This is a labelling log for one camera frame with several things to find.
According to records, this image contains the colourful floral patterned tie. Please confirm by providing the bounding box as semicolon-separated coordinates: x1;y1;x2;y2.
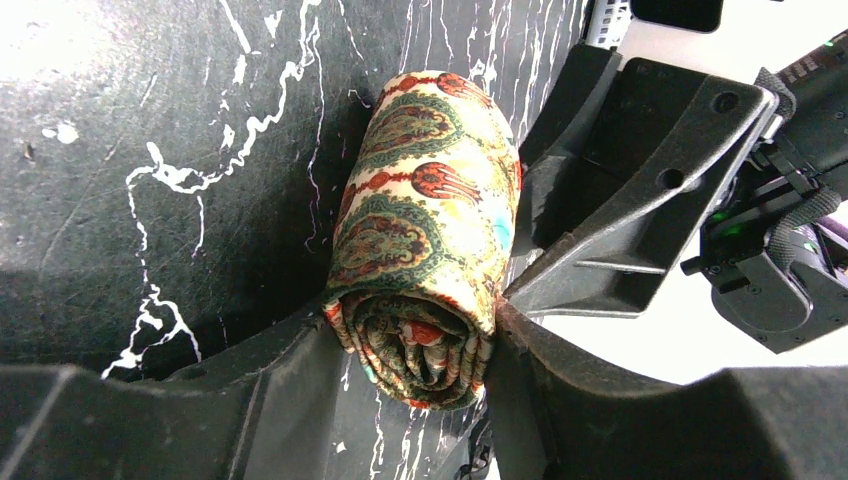
322;70;523;410

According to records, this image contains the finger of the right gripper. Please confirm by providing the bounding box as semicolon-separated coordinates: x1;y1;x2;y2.
513;44;622;255

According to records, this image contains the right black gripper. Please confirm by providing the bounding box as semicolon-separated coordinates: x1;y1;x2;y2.
506;34;847;353

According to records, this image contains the white plastic basket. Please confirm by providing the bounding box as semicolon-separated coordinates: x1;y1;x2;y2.
584;0;633;50

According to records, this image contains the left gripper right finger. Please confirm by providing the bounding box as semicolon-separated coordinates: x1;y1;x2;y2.
486;300;847;479

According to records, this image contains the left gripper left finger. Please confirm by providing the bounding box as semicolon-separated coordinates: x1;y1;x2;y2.
1;312;342;479

